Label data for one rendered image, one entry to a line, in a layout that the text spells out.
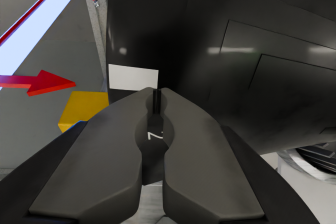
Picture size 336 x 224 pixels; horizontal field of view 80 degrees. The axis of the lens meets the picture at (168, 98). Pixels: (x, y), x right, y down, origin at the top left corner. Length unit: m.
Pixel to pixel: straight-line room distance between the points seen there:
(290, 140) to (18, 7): 1.64
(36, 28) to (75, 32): 1.38
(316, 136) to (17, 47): 0.27
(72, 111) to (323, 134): 0.39
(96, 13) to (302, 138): 0.43
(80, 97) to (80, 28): 1.16
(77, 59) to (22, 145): 0.60
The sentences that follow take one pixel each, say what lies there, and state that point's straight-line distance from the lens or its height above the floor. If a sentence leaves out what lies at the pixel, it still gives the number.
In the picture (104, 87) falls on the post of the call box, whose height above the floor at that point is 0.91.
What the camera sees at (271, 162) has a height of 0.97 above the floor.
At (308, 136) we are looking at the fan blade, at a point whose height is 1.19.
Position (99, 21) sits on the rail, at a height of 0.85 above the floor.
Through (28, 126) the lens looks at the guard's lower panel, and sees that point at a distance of 1.13.
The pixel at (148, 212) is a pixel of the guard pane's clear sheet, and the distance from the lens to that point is 0.84.
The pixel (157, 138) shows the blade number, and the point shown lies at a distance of 0.16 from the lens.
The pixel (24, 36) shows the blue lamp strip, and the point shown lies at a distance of 0.22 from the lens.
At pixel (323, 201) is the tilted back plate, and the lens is 0.51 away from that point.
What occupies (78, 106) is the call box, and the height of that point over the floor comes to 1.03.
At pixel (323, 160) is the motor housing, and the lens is 0.38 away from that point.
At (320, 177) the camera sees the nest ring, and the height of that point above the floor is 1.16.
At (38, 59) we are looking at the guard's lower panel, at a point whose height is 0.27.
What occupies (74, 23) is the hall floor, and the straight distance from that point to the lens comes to 1.58.
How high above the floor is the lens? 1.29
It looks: 42 degrees down
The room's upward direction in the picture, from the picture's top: 180 degrees clockwise
